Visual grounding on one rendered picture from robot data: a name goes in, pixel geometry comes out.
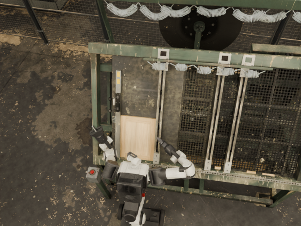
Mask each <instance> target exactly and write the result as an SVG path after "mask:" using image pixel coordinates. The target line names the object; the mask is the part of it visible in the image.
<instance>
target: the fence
mask: <svg viewBox="0 0 301 226"><path fill-rule="evenodd" d="M117 72H120V77H117ZM117 79H120V84H117ZM121 92H122V70H116V93H120V112H116V134H115V149H116V150H117V154H118V158H120V120H121Z"/></svg>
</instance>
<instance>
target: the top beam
mask: <svg viewBox="0 0 301 226"><path fill-rule="evenodd" d="M158 48H159V49H169V60H180V61H196V62H208V63H218V61H219V53H227V54H232V55H231V60H230V64H231V65H241V64H242V59H243V55H252V56H255V61H254V66H260V67H271V68H283V69H295V70H301V56H283V55H271V54H258V53H245V52H227V51H215V50H202V49H189V48H171V47H158V46H146V45H133V44H120V43H102V42H89V43H88V53H93V54H104V55H116V56H128V57H144V58H156V59H157V58H158ZM251 61H252V57H246V58H245V62H248V63H251Z"/></svg>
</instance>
